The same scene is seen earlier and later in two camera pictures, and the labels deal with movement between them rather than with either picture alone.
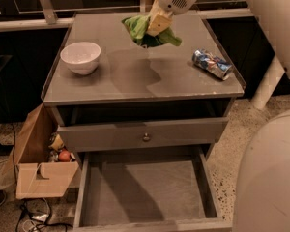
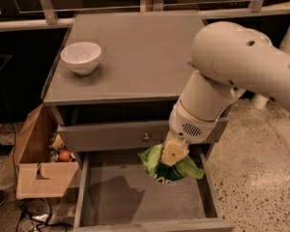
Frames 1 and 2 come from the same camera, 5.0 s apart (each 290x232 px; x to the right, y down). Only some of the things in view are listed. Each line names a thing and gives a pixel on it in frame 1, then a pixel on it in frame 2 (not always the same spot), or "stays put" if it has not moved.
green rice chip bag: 137,28 to 168,174
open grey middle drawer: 157,189 stays put
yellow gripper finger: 159,21 to 174,151
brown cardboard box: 36,176 stays put
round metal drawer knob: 146,138 stays put
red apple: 64,156 stays put
